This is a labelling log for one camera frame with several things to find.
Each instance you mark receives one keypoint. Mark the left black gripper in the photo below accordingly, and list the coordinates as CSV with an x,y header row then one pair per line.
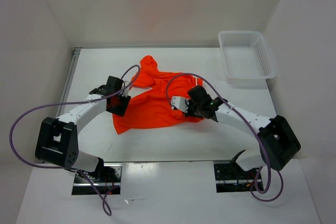
x,y
121,110

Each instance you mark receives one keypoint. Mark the white plastic basket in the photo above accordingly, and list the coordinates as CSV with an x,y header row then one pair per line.
x,y
246,57

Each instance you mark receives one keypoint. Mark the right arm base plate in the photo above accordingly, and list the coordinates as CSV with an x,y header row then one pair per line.
x,y
229,180

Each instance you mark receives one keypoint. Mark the aluminium table edge rail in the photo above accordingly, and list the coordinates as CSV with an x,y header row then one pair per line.
x,y
71,77

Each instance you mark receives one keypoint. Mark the orange mesh shorts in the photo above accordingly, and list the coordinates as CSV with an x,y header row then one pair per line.
x,y
151,108

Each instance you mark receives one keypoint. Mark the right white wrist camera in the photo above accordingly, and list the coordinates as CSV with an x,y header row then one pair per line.
x,y
180,103

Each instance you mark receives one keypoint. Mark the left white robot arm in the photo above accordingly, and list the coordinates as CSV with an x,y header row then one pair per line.
x,y
83,114

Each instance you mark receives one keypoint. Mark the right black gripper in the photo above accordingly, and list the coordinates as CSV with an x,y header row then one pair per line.
x,y
189,113

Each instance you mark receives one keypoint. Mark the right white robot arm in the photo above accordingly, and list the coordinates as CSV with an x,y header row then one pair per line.
x,y
278,143

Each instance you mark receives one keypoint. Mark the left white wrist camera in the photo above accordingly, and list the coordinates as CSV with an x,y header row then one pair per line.
x,y
125,92

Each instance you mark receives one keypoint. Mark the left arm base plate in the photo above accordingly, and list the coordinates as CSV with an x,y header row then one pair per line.
x,y
109,182

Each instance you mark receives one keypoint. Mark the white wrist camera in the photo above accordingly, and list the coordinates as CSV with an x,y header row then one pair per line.
x,y
180,103
125,92

